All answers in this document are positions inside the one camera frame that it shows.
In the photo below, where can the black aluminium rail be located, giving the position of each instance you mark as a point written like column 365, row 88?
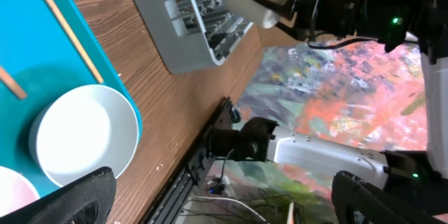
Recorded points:
column 213, row 141

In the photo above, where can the grey dishwasher rack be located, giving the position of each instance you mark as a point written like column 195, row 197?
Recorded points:
column 192, row 34

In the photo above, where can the wooden chopstick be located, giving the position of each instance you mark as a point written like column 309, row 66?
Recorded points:
column 12, row 85
column 74, row 40

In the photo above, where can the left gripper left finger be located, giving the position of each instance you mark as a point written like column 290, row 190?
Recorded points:
column 88, row 199

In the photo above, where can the grey-white bowl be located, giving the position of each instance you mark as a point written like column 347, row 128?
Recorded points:
column 86, row 128

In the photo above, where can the left wooden chopstick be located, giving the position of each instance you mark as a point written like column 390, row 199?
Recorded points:
column 12, row 85

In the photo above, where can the white paper cup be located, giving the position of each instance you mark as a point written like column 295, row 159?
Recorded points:
column 253, row 12

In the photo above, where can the teal plastic tray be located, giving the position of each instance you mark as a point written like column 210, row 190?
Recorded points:
column 40, row 57

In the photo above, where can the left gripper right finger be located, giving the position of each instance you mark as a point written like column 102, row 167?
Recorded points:
column 351, row 194

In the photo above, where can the right wooden chopstick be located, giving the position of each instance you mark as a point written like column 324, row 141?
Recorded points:
column 74, row 40

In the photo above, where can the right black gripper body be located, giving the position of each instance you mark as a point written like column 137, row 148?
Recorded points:
column 336, row 17

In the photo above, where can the pink bowl with rice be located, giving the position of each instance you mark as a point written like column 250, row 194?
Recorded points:
column 16, row 191

